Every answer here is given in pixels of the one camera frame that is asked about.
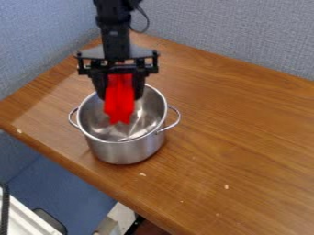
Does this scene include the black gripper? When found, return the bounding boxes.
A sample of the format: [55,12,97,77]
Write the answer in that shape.
[74,24,161,101]

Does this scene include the red plastic block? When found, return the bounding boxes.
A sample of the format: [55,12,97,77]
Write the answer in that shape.
[103,73,136,124]

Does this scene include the stainless steel pot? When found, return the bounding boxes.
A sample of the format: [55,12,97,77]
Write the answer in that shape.
[67,85,182,164]

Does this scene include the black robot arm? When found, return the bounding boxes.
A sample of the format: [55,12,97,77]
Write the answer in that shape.
[75,0,160,100]

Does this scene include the white device with black pad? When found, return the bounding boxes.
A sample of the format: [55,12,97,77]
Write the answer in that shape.
[0,184,67,235]

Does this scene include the black cable loop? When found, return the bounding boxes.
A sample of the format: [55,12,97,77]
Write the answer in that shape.
[0,183,11,235]

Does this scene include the white table leg bracket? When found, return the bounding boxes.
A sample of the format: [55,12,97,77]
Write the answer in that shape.
[93,203,137,235]

